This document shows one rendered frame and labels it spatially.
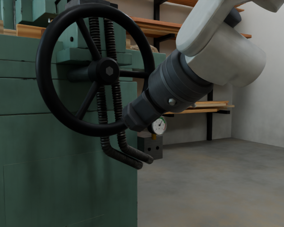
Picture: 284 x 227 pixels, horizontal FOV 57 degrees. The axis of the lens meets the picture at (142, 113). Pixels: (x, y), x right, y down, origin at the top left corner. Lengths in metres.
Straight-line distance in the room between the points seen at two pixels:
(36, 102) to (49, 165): 0.17
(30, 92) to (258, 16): 4.09
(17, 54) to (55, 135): 0.22
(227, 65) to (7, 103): 0.51
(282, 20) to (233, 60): 3.90
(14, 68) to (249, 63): 0.53
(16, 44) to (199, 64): 0.47
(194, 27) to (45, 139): 0.51
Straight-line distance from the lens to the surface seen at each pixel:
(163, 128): 0.85
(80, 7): 0.58
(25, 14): 1.01
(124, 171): 0.86
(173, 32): 3.44
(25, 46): 0.72
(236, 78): 0.40
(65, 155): 0.76
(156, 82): 0.43
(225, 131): 4.63
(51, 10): 0.89
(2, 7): 1.10
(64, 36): 0.74
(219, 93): 4.48
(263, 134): 4.34
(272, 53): 4.27
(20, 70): 0.71
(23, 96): 0.71
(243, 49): 0.39
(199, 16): 0.37
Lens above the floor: 0.76
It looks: 5 degrees down
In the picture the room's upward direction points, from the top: straight up
